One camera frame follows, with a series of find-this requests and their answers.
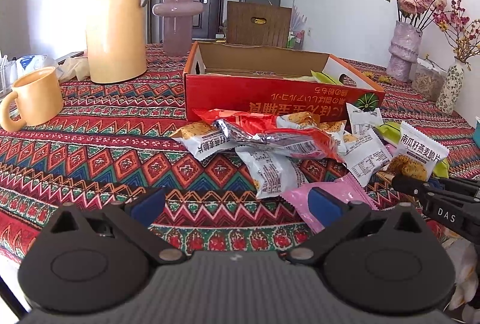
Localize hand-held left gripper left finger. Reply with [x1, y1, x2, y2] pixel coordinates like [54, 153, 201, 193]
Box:
[39, 187, 188, 265]

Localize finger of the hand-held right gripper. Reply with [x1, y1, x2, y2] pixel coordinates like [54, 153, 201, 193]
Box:
[429, 177, 480, 198]
[392, 174, 480, 212]

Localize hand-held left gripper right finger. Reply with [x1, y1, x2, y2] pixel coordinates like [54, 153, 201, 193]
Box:
[287, 187, 426, 265]

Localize pink snack packet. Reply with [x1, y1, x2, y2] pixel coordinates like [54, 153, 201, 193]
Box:
[281, 174, 379, 232]

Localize white crisp snack packet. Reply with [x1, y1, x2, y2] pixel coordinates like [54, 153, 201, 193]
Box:
[386, 121, 450, 182]

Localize green snack packet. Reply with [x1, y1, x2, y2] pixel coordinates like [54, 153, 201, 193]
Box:
[375, 121, 403, 145]
[310, 69, 340, 86]

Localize pile of white snack packets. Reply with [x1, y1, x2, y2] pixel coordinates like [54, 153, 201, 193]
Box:
[170, 102, 394, 199]

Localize red snack packet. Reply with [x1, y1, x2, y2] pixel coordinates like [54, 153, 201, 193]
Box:
[191, 108, 346, 163]

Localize red cardboard box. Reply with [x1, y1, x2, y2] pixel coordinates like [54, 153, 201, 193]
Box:
[184, 41, 386, 122]

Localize speckled floral vase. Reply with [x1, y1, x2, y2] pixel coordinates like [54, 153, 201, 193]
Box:
[436, 59, 466, 115]

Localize clear storage jar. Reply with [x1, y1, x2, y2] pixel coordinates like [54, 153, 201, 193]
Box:
[412, 57, 449, 102]

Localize fallen yellow blossoms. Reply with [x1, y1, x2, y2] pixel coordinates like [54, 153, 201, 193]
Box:
[362, 71, 392, 84]

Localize textured pink vase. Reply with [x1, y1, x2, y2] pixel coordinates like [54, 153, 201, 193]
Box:
[386, 21, 422, 82]

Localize yellow mug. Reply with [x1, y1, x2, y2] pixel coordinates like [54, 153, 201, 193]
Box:
[0, 67, 64, 132]

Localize crumpled clear plastic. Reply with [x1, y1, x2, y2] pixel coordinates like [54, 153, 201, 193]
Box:
[58, 56, 91, 82]

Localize storage cart with bottles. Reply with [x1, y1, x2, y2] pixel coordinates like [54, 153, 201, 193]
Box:
[287, 29, 305, 49]

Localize smooth pink vase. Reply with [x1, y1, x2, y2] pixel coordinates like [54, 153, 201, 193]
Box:
[152, 0, 204, 56]

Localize yellow thermos jug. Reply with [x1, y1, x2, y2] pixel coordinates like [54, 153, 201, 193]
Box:
[85, 0, 156, 85]

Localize white plastic bag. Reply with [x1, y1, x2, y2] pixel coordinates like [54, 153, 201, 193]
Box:
[17, 54, 61, 79]

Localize wooden chair back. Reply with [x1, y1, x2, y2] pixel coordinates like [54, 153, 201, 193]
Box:
[226, 1, 292, 47]

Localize clear glass cup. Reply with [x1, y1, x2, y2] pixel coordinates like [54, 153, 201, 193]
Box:
[0, 56, 17, 95]

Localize dark entrance door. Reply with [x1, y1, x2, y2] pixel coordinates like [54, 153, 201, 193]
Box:
[191, 0, 227, 41]

